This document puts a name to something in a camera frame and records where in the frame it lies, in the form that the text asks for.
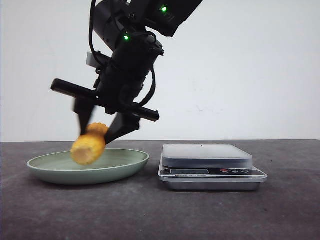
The silver digital kitchen scale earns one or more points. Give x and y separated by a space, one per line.
208 167

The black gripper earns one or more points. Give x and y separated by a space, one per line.
120 80

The green oval plate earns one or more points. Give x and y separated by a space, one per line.
114 164

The yellow corn cob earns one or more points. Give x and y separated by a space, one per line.
89 147

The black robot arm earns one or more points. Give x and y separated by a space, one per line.
129 29

